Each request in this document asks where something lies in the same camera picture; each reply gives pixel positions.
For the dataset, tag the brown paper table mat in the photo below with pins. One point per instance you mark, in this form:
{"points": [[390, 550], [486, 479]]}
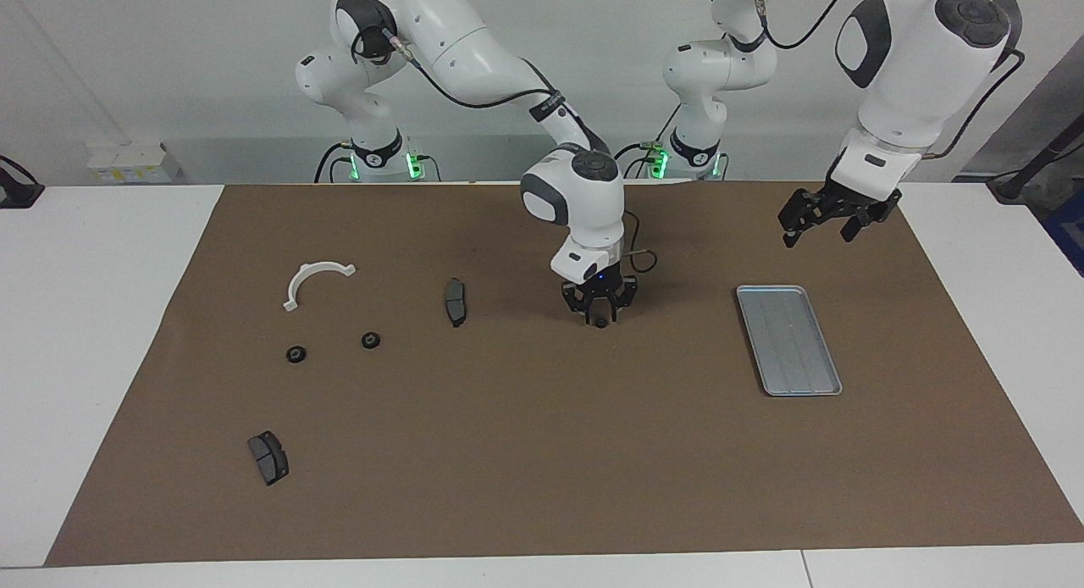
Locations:
{"points": [[550, 444]]}

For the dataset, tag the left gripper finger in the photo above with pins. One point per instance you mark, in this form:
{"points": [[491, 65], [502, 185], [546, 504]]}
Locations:
{"points": [[790, 235], [852, 230]]}

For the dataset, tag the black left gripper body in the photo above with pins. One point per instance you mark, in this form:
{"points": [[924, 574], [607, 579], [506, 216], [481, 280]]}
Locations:
{"points": [[834, 202]]}

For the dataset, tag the large black bearing gear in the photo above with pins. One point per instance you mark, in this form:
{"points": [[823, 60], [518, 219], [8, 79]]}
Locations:
{"points": [[295, 354], [370, 340]]}

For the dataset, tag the black clamp mount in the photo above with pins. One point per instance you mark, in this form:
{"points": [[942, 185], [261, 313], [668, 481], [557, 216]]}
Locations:
{"points": [[17, 194]]}

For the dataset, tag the short grey brake pad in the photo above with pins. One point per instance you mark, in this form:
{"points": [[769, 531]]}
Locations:
{"points": [[269, 459]]}

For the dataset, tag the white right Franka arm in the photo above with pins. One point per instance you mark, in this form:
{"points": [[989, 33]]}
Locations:
{"points": [[474, 50]]}

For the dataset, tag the silver metal tray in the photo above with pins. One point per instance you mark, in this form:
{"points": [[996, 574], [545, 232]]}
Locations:
{"points": [[796, 351]]}

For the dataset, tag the long curved grey brake pad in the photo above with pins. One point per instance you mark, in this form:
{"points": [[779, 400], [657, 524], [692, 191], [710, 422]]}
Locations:
{"points": [[456, 300]]}

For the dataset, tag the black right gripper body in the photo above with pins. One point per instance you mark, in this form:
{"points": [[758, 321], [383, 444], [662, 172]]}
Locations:
{"points": [[600, 290]]}

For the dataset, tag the black stand leg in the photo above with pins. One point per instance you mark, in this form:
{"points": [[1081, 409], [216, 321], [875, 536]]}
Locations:
{"points": [[1008, 185]]}

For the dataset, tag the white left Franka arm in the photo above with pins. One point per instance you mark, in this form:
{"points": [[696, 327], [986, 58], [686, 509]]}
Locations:
{"points": [[915, 71]]}

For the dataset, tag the white semicircular plastic bracket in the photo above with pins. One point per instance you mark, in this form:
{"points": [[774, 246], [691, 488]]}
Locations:
{"points": [[290, 303]]}

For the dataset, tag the blue crate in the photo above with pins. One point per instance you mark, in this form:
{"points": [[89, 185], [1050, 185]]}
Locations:
{"points": [[1069, 232]]}

